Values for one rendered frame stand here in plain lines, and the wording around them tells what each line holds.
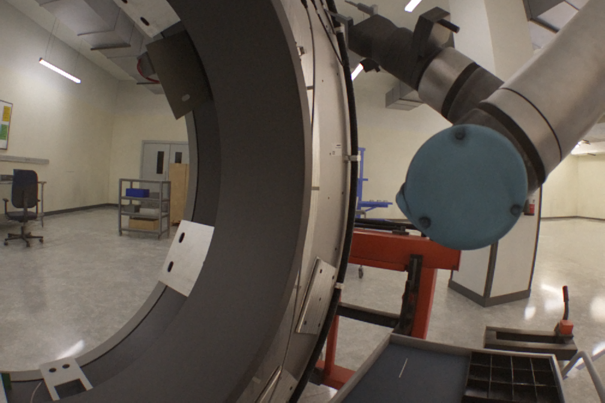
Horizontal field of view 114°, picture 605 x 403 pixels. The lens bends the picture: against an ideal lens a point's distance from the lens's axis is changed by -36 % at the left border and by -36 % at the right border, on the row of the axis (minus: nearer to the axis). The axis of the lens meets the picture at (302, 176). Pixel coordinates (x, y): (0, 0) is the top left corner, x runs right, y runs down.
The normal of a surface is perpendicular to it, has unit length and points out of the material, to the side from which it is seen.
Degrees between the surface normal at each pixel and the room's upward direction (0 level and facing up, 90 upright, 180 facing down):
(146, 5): 153
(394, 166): 90
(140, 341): 31
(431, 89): 120
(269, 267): 69
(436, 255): 90
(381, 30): 65
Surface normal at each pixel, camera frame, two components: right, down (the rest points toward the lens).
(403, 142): 0.11, -0.01
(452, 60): -0.27, -0.36
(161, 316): -0.32, -0.78
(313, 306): 0.83, 0.04
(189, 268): -0.49, -0.49
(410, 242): -0.55, -0.04
